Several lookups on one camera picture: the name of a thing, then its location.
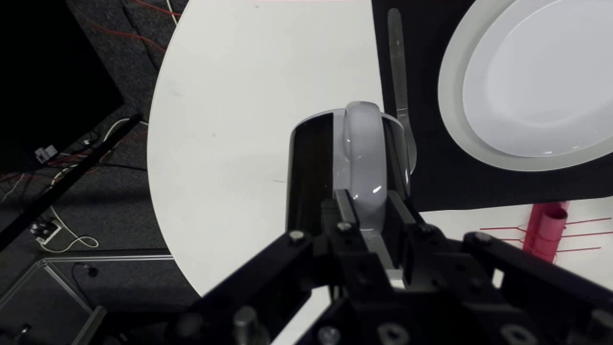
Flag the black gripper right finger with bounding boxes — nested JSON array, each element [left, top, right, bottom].
[[384, 188, 613, 345]]

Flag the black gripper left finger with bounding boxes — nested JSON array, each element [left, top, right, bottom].
[[169, 188, 395, 345]]

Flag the black cup with white handle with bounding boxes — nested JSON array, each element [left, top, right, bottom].
[[286, 100, 418, 284]]

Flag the large cream dinner plate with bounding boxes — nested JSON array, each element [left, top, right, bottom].
[[438, 0, 613, 174]]

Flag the small white plate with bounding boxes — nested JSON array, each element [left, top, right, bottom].
[[461, 0, 613, 161]]

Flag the pink comb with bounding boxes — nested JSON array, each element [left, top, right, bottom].
[[478, 199, 613, 264]]

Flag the black placemat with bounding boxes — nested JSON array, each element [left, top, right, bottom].
[[372, 0, 613, 213]]

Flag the black metal bar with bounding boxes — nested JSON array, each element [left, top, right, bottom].
[[0, 111, 148, 253]]

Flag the metal knife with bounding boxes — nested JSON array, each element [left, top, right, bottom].
[[386, 6, 418, 165]]

